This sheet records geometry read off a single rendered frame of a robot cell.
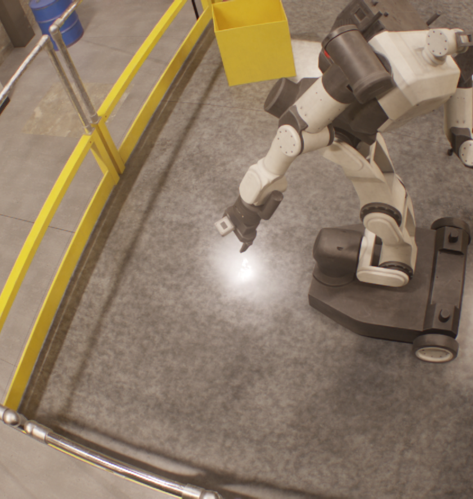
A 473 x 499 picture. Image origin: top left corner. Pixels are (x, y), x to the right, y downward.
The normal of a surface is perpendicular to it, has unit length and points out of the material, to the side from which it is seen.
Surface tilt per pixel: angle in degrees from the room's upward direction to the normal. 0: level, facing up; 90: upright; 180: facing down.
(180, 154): 0
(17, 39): 90
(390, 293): 0
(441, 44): 67
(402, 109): 87
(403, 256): 90
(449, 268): 0
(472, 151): 60
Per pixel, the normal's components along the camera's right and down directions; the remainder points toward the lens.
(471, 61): 0.37, 0.40
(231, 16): 0.09, 0.83
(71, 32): 0.69, 0.53
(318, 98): -0.80, 0.33
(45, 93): -0.17, -0.53
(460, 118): -0.20, 0.47
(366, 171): -0.29, 0.83
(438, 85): 0.60, 0.38
